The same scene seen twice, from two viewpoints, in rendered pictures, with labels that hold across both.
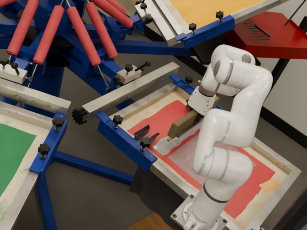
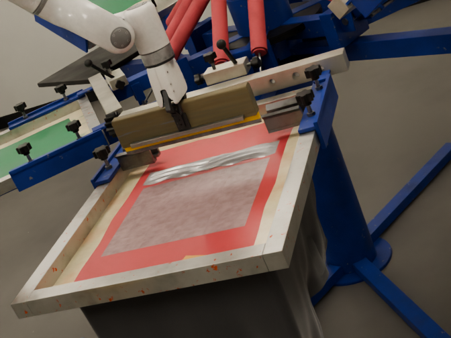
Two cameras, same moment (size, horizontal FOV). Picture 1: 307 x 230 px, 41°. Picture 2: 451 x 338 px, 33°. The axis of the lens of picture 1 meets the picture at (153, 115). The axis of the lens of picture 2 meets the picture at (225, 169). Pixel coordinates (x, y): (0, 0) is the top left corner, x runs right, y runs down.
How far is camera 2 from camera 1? 2.47 m
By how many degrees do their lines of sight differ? 74
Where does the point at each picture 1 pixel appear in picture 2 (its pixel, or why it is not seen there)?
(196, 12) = not seen: outside the picture
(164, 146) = (160, 174)
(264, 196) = not seen: hidden behind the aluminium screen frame
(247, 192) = (151, 259)
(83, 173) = (384, 311)
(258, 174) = (216, 241)
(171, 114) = (248, 135)
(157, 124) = (205, 147)
